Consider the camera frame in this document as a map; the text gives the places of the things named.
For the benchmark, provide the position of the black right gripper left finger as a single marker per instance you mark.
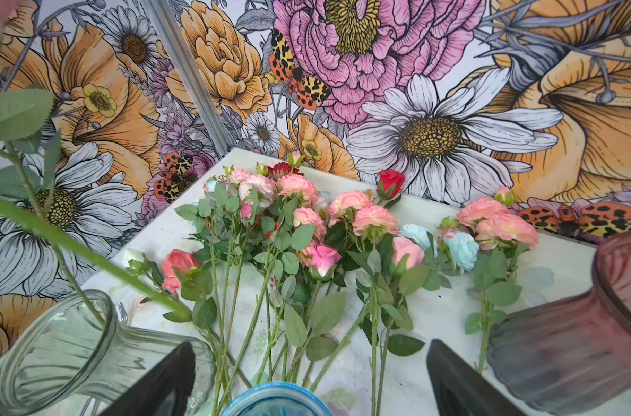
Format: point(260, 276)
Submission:
point(164, 390)

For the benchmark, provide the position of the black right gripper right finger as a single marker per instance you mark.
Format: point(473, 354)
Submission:
point(459, 390)

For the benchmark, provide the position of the pink rose stem bunch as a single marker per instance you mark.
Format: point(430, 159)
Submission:
point(79, 141)

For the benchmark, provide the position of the blue purple glass vase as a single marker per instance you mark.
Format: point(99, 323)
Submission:
point(277, 398)

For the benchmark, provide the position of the clear glass vase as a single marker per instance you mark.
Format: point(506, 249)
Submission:
point(68, 351)

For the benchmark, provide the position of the dark pink glass vase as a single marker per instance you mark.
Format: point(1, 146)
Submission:
point(572, 355)

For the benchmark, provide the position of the pink flower stems on table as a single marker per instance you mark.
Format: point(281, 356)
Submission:
point(317, 271)

